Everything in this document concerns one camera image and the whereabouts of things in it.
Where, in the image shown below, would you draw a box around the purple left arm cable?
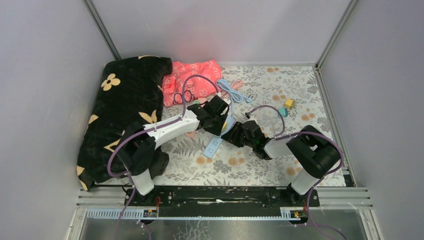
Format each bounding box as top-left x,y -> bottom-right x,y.
107,74 -> 221,240

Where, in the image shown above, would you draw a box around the yellow charger plug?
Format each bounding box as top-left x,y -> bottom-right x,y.
221,122 -> 228,133
284,98 -> 296,109

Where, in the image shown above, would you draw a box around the black floral plush blanket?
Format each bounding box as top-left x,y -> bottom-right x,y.
76,55 -> 173,191

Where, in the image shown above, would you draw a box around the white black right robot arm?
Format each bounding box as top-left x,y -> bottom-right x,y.
221,120 -> 344,206

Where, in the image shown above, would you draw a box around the pink power strip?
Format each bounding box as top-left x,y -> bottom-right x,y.
185,97 -> 207,139

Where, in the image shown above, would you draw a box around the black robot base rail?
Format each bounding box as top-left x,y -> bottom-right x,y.
122,186 -> 320,208

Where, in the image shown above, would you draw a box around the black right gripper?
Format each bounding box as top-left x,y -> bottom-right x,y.
221,121 -> 256,149

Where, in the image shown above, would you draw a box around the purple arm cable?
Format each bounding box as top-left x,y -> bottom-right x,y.
245,105 -> 347,240
107,74 -> 221,240

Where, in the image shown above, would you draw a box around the pink patterned cloth bag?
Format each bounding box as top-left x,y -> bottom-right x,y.
161,59 -> 223,107

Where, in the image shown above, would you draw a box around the black eyeglasses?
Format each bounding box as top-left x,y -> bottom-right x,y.
172,90 -> 196,105

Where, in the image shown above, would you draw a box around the floral patterned table mat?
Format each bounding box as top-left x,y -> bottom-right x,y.
154,66 -> 340,186

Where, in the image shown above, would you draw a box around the pink power strip cable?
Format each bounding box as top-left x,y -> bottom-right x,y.
220,79 -> 244,100

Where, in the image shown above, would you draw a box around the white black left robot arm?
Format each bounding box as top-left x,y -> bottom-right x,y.
109,95 -> 231,206

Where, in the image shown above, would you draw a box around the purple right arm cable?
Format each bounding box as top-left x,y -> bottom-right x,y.
245,105 -> 347,240

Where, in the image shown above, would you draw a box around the light blue power cable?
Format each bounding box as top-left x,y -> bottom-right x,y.
215,78 -> 254,115

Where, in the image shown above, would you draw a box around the teal charger plug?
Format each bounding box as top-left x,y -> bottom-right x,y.
278,107 -> 289,118

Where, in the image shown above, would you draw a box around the light blue power strip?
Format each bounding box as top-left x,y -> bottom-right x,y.
203,116 -> 236,158

